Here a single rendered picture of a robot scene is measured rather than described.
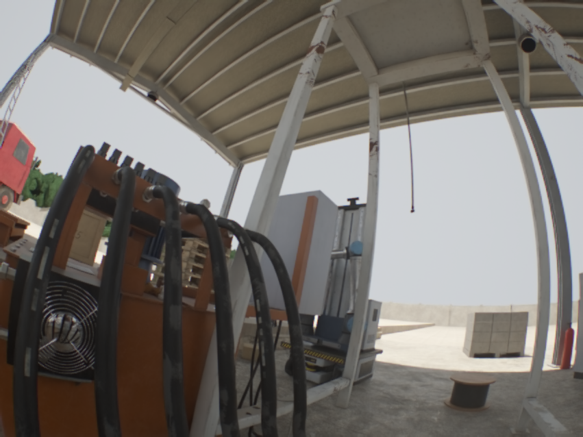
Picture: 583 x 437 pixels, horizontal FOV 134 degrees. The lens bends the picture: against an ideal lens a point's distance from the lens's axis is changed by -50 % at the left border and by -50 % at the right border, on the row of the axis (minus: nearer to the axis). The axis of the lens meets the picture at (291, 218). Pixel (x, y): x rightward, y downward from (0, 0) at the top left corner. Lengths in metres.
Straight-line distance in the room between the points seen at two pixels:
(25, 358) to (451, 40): 2.24
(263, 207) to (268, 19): 4.72
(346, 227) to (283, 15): 3.99
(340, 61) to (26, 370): 5.29
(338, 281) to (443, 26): 2.38
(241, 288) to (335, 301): 1.84
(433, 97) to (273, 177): 5.05
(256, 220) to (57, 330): 0.58
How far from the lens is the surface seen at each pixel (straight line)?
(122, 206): 0.36
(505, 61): 5.53
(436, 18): 1.99
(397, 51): 2.09
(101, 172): 0.60
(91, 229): 3.75
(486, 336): 5.35
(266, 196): 0.75
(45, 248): 0.29
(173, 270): 0.34
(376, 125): 1.89
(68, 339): 0.52
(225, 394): 0.37
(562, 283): 4.38
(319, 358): 2.15
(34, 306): 0.28
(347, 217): 2.66
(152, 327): 0.70
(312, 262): 1.16
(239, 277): 0.71
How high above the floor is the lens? 0.69
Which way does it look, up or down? 19 degrees up
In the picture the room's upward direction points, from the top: 12 degrees clockwise
